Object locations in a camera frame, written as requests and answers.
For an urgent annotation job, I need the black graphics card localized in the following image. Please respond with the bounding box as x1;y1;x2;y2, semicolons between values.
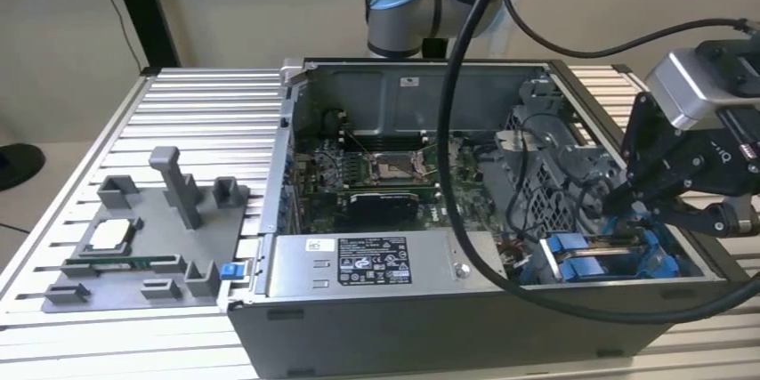
345;190;420;222

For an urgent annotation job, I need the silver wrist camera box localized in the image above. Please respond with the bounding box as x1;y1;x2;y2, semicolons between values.
645;47;734;130

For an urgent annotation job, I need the black round stand base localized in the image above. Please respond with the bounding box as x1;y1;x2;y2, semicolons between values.
0;142;48;192

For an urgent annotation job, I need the thin black disk wire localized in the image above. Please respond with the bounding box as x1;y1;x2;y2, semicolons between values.
506;112;576;239

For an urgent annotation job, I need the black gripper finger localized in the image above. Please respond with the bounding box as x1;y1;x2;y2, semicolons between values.
602;92;685;215
645;194;760;239

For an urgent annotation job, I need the CPU socket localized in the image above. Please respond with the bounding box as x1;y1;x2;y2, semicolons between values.
366;152;430;182

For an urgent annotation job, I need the grey parts rack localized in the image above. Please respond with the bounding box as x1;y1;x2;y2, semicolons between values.
38;145;254;315

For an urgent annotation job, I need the silver power supply unit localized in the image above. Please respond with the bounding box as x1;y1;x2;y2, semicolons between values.
265;230;513;300

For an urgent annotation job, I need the grey metal disk bay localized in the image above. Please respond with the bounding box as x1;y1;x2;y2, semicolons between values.
477;80;684;286

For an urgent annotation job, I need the green motherboard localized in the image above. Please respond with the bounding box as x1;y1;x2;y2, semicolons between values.
288;129;513;239

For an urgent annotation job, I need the black upright post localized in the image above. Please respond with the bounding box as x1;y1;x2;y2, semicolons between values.
104;0;182;70

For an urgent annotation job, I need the thick black disk wire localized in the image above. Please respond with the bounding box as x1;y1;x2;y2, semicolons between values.
577;174;630;239

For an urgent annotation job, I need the grey open PC case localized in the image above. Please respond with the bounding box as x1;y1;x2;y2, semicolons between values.
226;57;752;379

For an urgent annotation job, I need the hard disk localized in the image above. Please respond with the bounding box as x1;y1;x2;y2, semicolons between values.
542;214;681;286

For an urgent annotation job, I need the silver CPU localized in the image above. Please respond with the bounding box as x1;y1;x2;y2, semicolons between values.
86;219;134;251

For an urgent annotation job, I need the black RAM slot bank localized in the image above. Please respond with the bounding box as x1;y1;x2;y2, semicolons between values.
340;130;429;152
349;178;436;191

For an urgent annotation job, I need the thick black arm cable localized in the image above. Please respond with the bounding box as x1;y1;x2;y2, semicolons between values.
437;0;760;324

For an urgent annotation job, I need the green RAM stick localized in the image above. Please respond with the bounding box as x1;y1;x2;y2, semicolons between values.
64;255;180;266

